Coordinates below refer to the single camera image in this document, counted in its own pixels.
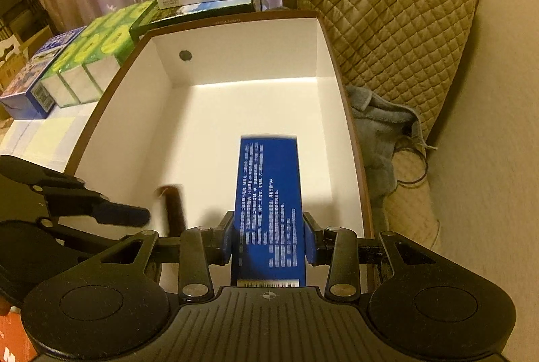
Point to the pastel plaid cloth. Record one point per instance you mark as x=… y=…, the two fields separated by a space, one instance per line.
x=48 y=142

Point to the red Motul cardboard mat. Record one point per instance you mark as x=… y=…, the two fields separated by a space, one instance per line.
x=14 y=343

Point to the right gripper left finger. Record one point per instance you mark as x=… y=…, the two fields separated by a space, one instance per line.
x=200 y=248

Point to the blue medicine box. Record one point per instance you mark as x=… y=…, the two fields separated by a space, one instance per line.
x=268 y=247

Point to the black marker pen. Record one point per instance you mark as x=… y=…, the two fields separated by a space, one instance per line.
x=171 y=196

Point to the brown open storage box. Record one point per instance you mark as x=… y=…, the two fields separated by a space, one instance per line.
x=176 y=111

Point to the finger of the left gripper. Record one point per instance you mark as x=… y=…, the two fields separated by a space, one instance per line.
x=75 y=202

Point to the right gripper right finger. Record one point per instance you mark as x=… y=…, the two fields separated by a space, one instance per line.
x=335 y=247

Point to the blue printed carton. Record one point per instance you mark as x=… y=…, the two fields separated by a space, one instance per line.
x=25 y=98

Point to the grey towel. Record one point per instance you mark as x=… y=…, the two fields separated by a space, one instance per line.
x=385 y=128

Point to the green tissue pack bundle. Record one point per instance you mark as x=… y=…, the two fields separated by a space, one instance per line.
x=85 y=68

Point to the beige quilted cover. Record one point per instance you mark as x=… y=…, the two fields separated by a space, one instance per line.
x=406 y=51

